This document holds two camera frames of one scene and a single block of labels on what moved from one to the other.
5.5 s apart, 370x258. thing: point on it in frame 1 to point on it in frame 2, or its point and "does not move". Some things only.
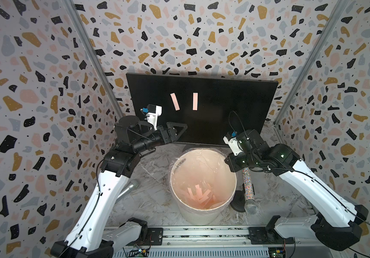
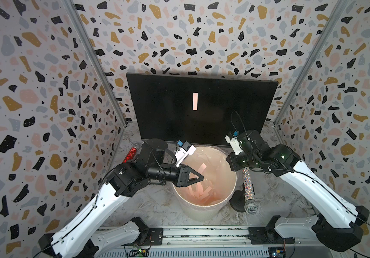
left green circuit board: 139,252 does not move
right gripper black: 230,162 does not move
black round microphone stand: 238,201 does not move
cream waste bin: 203,187 does not move
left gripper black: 160,132 to 183,180
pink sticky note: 173,98 to 201,168
